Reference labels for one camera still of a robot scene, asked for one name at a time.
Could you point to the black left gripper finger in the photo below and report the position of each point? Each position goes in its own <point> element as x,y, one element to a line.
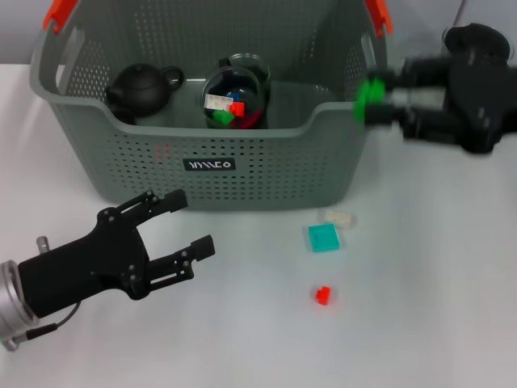
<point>182,262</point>
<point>157,206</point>

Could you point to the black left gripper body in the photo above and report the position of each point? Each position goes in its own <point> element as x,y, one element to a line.
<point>89,266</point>

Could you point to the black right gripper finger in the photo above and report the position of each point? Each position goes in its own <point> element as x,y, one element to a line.
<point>420,72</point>
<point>424,121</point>

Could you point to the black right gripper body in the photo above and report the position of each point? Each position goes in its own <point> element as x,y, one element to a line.
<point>484,105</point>

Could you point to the green stepped brick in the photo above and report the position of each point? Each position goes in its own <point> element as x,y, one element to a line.
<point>371,95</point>

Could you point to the white brick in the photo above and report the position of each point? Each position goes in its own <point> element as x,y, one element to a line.
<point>341,218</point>
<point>216,102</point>

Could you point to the small red brick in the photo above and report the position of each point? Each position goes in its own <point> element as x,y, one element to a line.
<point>238,109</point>
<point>323,295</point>

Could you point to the dark red curved brick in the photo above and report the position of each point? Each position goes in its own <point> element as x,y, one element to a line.
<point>252,120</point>

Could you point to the teal square brick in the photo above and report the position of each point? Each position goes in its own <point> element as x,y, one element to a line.
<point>324,238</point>

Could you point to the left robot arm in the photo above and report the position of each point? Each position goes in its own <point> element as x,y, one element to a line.
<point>10,299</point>

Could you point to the grey perforated storage bin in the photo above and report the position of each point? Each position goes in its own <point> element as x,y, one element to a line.
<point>282,174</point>

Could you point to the black clay teapot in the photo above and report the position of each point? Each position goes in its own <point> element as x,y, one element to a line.
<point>141,91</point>

